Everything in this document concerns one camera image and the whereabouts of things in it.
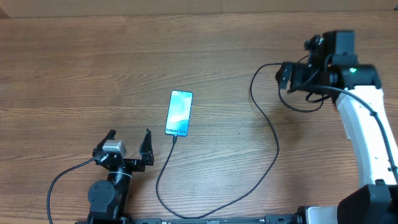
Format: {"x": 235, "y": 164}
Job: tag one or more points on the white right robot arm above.
{"x": 359, "y": 99}

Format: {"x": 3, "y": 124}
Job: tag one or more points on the blue Galaxy smartphone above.
{"x": 179, "y": 112}

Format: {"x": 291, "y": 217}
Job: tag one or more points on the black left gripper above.
{"x": 137, "y": 165}

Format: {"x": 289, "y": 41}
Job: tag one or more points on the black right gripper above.
{"x": 296, "y": 71}

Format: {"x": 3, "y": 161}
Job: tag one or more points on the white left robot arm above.
{"x": 108, "y": 198}

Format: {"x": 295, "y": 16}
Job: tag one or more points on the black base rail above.
{"x": 267, "y": 219}

